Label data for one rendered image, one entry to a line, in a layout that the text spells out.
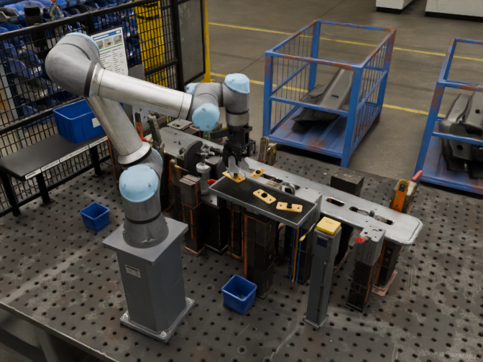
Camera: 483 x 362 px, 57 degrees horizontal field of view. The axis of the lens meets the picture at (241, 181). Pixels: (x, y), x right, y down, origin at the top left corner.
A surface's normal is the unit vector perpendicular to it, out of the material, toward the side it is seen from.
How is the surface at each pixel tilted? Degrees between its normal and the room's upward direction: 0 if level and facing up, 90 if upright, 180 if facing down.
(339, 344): 0
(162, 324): 89
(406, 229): 0
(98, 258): 0
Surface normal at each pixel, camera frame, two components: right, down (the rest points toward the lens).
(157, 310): 0.28, 0.55
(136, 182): 0.01, -0.76
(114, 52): 0.82, 0.32
